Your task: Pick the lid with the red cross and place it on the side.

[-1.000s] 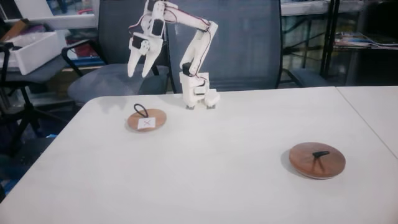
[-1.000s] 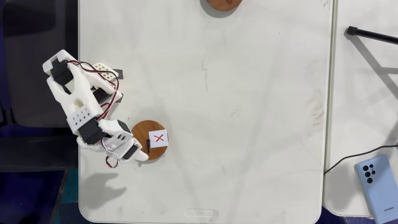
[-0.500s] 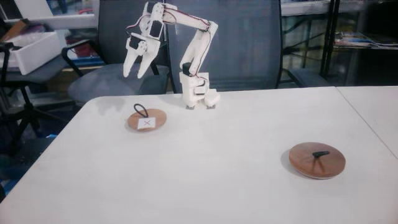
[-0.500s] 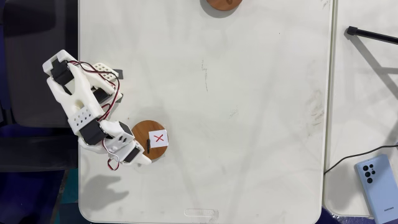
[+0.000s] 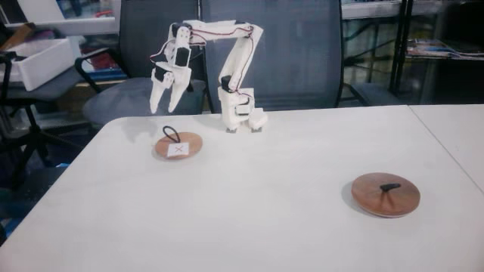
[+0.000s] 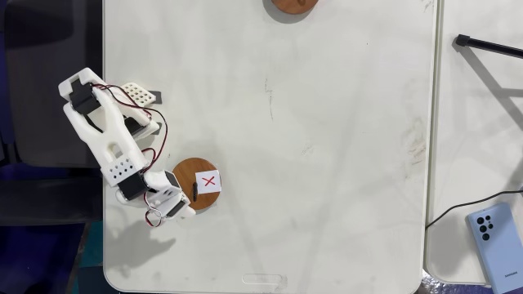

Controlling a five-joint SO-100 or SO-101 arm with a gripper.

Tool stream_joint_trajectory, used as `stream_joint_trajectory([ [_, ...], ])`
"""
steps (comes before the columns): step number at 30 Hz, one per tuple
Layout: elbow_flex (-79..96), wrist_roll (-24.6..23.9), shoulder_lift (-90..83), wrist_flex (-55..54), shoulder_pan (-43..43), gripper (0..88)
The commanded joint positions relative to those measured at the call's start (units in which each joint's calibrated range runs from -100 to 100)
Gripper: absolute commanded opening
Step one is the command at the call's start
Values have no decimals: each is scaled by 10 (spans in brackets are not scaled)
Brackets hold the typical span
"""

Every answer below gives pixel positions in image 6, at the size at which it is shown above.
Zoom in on light blue smartphone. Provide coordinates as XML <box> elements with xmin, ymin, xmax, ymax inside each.
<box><xmin>466</xmin><ymin>202</ymin><xmax>523</xmax><ymax>294</ymax></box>

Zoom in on mesh back office chair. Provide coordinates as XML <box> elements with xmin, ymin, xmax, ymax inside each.
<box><xmin>3</xmin><ymin>0</ymin><xmax>103</xmax><ymax>168</ymax></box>

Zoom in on grey cushioned office chair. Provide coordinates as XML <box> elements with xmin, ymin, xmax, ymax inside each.
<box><xmin>0</xmin><ymin>177</ymin><xmax>103</xmax><ymax>228</ymax></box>

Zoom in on wooden lid with red cross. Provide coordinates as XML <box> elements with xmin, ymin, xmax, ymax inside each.
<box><xmin>171</xmin><ymin>157</ymin><xmax>222</xmax><ymax>212</ymax></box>

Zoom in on short looped servo wire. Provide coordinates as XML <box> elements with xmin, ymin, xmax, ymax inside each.
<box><xmin>142</xmin><ymin>191</ymin><xmax>165</xmax><ymax>229</ymax></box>

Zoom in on black tripod leg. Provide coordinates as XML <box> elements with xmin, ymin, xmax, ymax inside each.
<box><xmin>454</xmin><ymin>33</ymin><xmax>523</xmax><ymax>60</ymax></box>

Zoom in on long red black servo wire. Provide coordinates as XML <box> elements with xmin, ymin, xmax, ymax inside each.
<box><xmin>92</xmin><ymin>82</ymin><xmax>169</xmax><ymax>175</ymax></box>

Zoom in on thin black cable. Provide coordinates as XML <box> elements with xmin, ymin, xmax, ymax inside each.
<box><xmin>424</xmin><ymin>188</ymin><xmax>523</xmax><ymax>230</ymax></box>

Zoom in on plain wooden lid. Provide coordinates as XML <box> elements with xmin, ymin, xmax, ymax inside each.
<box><xmin>270</xmin><ymin>0</ymin><xmax>320</xmax><ymax>16</ymax></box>

